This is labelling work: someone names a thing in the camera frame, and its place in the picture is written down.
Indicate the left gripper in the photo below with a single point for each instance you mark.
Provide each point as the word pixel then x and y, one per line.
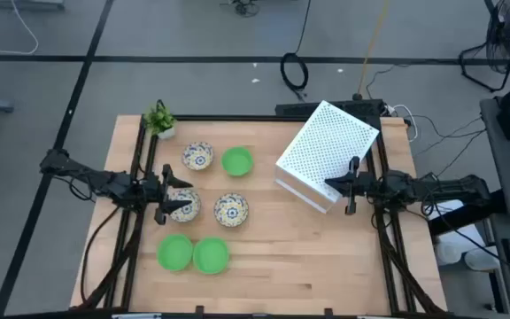
pixel 157 192

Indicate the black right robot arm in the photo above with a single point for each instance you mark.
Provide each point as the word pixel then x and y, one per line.
pixel 436 188

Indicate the silver aluminium bar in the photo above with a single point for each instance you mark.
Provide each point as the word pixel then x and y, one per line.
pixel 135 316

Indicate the white paper sheet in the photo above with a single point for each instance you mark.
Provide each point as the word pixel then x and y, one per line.
pixel 452 212

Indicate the white round container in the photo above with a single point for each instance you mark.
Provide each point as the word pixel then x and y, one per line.
pixel 481 260
pixel 447 253

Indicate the black aluminium table frame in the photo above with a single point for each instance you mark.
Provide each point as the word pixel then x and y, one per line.
pixel 237 118

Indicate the black power strip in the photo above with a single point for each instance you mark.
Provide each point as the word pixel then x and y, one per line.
pixel 290 108

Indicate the green plastic bowl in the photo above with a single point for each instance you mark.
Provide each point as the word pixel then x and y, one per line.
pixel 175 252
pixel 237 161
pixel 211 255

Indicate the blue yellow patterned ceramic bowl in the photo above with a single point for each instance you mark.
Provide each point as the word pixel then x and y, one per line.
pixel 197 156
pixel 231 209
pixel 184 195

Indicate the small potted green plant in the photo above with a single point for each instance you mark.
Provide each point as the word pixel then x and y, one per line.
pixel 159 119

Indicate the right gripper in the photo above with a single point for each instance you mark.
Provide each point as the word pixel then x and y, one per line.
pixel 361 186

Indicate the black frame clip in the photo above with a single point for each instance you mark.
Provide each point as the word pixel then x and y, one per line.
pixel 199 310
pixel 328 312

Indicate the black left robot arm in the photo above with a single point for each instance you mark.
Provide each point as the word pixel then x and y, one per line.
pixel 100 181

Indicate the black desk beam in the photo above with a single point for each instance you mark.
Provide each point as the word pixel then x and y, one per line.
pixel 467 215

